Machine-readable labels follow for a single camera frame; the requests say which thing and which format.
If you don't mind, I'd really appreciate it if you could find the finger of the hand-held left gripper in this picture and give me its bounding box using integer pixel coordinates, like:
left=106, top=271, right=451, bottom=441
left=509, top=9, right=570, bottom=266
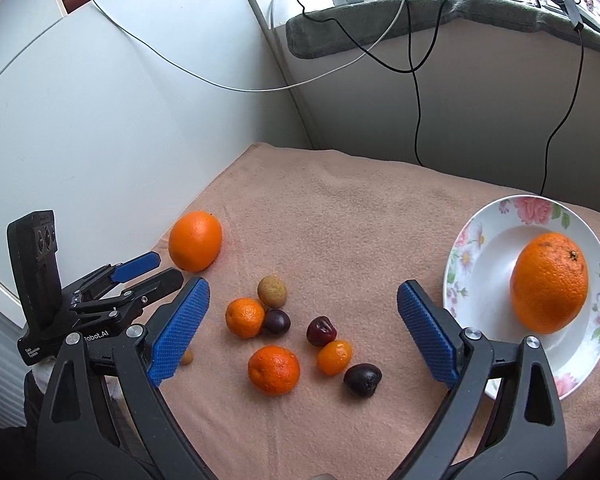
left=62, top=251, right=162, bottom=306
left=72, top=267, right=185, bottom=323

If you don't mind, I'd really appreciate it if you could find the grey windowsill cloth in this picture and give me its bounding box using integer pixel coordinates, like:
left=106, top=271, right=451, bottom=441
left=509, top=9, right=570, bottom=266
left=285, top=0, right=600, bottom=61

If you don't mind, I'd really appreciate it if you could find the large smooth orange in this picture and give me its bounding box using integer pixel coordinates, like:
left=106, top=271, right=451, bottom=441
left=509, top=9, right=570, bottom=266
left=168, top=211, right=224, bottom=272

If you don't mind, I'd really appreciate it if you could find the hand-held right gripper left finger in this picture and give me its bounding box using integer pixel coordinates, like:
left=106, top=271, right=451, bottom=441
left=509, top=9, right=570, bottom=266
left=36, top=276, right=218, bottom=480

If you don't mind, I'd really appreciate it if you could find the silver metal bowl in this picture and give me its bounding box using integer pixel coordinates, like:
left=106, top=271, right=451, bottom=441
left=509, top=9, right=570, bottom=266
left=442, top=194, right=600, bottom=401

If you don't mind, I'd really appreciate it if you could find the black adapter cable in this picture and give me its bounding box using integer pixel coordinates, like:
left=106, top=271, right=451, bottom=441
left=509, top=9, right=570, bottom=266
left=540, top=22, right=586, bottom=196

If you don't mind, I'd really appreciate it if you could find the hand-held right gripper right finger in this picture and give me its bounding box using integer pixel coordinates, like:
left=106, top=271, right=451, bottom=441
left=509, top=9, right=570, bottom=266
left=396, top=280, right=568, bottom=480

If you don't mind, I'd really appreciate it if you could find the peach blanket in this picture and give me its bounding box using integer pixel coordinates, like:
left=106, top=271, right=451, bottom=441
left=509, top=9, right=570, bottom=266
left=157, top=141, right=600, bottom=480

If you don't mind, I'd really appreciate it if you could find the long black cable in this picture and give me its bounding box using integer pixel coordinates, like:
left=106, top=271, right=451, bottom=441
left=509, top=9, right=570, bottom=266
left=296, top=0, right=458, bottom=168

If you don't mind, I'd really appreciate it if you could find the large speckled orange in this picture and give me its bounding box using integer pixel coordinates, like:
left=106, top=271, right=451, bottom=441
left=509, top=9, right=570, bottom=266
left=510, top=232, right=590, bottom=336

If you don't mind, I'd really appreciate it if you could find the dark red plum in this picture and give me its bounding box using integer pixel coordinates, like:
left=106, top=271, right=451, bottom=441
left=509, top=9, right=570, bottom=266
left=262, top=309, right=291, bottom=336
left=306, top=316, right=338, bottom=347
left=343, top=363, right=383, bottom=397

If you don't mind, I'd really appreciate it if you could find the short white cable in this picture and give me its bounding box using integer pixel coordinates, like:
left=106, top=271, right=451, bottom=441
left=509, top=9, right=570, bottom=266
left=269, top=0, right=311, bottom=28

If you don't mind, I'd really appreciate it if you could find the small oval tangerine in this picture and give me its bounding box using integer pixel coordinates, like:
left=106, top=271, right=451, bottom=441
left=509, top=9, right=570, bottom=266
left=316, top=340, right=354, bottom=377

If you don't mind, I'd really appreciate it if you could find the brown kiwi fruit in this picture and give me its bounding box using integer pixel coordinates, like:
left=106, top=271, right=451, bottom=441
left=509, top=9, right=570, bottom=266
left=257, top=275, right=288, bottom=309

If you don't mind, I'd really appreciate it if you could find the long white cable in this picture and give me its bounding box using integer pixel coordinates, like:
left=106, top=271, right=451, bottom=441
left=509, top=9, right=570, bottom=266
left=77, top=0, right=411, bottom=93

